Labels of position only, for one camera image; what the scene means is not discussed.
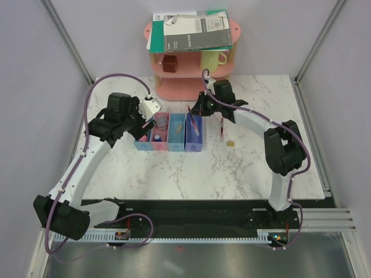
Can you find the light blue bin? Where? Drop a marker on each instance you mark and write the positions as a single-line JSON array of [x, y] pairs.
[[144, 146], [176, 142]]

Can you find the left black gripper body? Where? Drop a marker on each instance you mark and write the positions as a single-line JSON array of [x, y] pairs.
[[134, 123]]

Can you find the stack of manuals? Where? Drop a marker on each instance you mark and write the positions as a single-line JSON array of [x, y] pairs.
[[189, 31]]

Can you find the pink cap glue stick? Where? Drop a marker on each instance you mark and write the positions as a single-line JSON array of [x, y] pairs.
[[144, 138]]

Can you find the pink bin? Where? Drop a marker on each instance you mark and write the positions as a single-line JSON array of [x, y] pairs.
[[163, 145]]

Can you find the yellow mug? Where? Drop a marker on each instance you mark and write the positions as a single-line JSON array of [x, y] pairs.
[[211, 60]]

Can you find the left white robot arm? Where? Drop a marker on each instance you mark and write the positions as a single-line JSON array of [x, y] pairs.
[[61, 211]]

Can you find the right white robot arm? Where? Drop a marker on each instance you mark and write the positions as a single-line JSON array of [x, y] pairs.
[[285, 153]]

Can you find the pink wooden shelf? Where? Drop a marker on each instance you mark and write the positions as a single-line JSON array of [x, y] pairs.
[[185, 84]]

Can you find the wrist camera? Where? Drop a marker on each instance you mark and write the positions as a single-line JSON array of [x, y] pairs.
[[209, 83], [149, 107]]

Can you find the red pen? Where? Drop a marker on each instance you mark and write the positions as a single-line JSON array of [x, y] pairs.
[[193, 123], [222, 130]]

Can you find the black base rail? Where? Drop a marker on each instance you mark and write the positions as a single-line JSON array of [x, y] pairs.
[[198, 218]]

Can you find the light blue cable duct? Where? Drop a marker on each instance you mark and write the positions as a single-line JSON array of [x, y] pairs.
[[119, 237]]

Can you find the purple blue bin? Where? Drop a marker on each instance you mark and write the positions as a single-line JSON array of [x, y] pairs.
[[193, 142]]

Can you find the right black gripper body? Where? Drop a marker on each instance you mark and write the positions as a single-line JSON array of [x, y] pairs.
[[208, 106]]

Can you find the blue glue stick grey cap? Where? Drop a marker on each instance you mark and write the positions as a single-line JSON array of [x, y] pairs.
[[157, 138]]

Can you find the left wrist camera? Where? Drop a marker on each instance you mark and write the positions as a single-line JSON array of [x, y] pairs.
[[149, 107]]

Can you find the clear purple round container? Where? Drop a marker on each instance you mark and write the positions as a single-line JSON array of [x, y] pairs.
[[161, 123]]

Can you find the brown cube box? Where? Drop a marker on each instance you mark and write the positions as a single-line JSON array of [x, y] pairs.
[[169, 63]]

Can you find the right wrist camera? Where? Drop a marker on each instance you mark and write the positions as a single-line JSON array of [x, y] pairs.
[[209, 83]]

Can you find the beige eraser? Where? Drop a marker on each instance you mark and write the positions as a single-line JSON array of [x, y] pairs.
[[179, 128]]

